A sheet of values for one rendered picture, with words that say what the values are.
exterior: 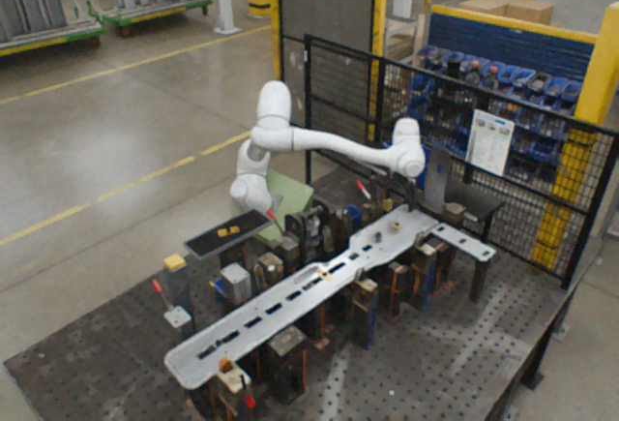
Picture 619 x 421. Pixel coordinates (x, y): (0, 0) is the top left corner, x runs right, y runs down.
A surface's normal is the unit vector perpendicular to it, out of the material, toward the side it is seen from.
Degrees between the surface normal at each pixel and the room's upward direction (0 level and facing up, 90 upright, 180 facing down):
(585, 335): 0
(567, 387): 0
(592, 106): 87
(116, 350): 0
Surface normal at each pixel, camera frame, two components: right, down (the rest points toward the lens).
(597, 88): -0.68, 0.41
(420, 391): 0.00, -0.84
